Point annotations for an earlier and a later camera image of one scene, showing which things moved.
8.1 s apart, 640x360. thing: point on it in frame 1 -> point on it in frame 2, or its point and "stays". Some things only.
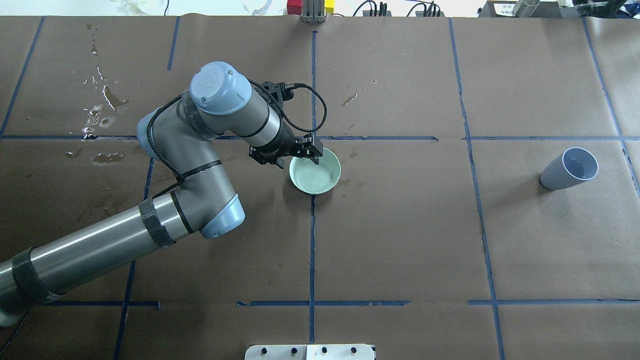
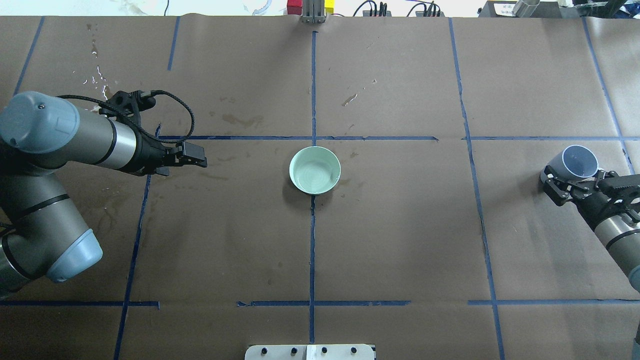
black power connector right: (434, 10) stays
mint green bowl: (315, 179) stays
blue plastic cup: (574, 165) stays
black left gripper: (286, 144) -> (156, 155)
